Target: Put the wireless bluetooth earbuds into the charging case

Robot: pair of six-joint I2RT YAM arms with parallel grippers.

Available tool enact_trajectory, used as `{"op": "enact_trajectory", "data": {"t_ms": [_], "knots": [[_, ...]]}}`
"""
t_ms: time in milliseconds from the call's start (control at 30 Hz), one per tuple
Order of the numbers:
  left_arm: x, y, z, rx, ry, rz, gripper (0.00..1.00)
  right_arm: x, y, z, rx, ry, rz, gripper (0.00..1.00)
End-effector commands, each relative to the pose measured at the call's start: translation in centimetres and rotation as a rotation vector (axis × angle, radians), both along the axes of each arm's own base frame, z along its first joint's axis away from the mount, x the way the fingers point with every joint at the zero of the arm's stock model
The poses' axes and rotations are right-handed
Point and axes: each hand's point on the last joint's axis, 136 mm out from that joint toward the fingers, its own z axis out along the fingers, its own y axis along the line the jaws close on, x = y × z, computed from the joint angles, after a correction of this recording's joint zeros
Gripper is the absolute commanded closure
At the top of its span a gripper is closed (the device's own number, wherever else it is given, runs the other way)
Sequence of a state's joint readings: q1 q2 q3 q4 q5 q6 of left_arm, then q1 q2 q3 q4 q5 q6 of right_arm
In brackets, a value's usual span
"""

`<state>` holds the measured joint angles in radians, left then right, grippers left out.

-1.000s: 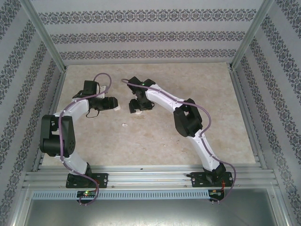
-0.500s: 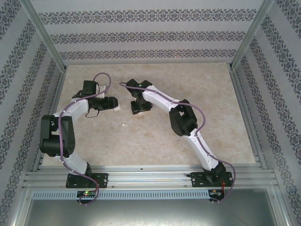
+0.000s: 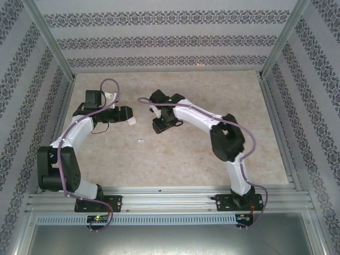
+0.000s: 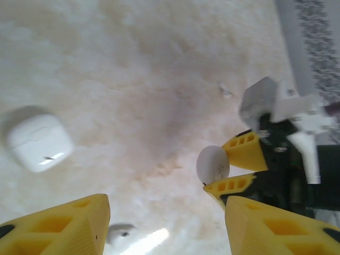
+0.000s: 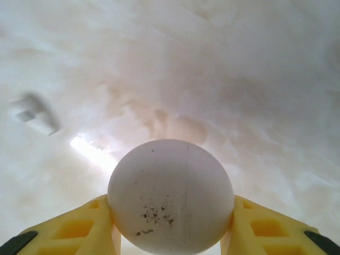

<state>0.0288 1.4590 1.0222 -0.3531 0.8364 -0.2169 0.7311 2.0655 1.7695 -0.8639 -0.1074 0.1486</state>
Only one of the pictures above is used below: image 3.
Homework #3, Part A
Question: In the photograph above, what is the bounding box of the grey sheet metal panel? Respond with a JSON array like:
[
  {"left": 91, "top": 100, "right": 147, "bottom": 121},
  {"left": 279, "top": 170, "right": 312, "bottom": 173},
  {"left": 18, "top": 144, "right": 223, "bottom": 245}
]
[{"left": 15, "top": 212, "right": 329, "bottom": 255}]

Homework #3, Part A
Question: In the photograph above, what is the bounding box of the left gripper thin black cable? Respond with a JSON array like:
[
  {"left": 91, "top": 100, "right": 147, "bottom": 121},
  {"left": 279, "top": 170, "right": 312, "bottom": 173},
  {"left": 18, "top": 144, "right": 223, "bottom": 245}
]
[{"left": 91, "top": 121, "right": 110, "bottom": 134}]

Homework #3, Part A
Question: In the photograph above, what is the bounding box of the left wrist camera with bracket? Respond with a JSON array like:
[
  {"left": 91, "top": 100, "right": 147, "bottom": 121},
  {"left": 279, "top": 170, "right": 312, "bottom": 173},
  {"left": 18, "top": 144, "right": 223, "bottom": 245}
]
[{"left": 104, "top": 91, "right": 118, "bottom": 109}]

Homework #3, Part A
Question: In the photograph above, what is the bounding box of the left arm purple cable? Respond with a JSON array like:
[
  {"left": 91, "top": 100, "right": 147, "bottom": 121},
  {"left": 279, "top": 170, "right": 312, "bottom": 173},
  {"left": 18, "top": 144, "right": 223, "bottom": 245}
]
[{"left": 57, "top": 78, "right": 120, "bottom": 232}]

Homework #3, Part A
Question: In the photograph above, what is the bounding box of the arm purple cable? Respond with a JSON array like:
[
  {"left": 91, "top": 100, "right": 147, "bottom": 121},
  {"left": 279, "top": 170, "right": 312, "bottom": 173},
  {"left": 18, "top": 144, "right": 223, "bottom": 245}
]
[
  {"left": 57, "top": 78, "right": 120, "bottom": 232},
  {"left": 137, "top": 97, "right": 269, "bottom": 231}
]

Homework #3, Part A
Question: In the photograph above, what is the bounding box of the aluminium side rail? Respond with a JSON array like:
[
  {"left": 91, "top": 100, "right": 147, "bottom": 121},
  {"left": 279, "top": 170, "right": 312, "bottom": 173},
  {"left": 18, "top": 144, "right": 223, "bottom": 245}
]
[
  {"left": 259, "top": 78, "right": 303, "bottom": 191},
  {"left": 37, "top": 79, "right": 78, "bottom": 191}
]

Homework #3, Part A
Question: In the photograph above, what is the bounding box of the wide aluminium base rail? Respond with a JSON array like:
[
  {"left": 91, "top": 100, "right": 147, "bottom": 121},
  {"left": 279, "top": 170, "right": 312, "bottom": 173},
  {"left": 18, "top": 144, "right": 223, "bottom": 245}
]
[{"left": 25, "top": 185, "right": 312, "bottom": 213}]

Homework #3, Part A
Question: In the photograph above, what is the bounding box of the aluminium frame post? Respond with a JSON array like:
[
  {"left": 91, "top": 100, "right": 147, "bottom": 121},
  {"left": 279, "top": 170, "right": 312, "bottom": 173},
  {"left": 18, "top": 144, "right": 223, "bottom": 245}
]
[
  {"left": 258, "top": 0, "right": 311, "bottom": 80},
  {"left": 22, "top": 0, "right": 77, "bottom": 81}
]

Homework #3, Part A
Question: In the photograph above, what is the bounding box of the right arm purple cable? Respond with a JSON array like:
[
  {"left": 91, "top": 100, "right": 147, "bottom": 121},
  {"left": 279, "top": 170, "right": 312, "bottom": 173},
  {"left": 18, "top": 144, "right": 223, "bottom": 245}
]
[{"left": 137, "top": 97, "right": 269, "bottom": 231}]

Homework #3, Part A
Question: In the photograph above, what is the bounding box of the slotted grey cable duct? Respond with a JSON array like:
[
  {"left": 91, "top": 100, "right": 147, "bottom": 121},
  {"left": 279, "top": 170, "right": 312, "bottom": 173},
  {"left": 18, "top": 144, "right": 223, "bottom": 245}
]
[{"left": 36, "top": 214, "right": 239, "bottom": 226}]

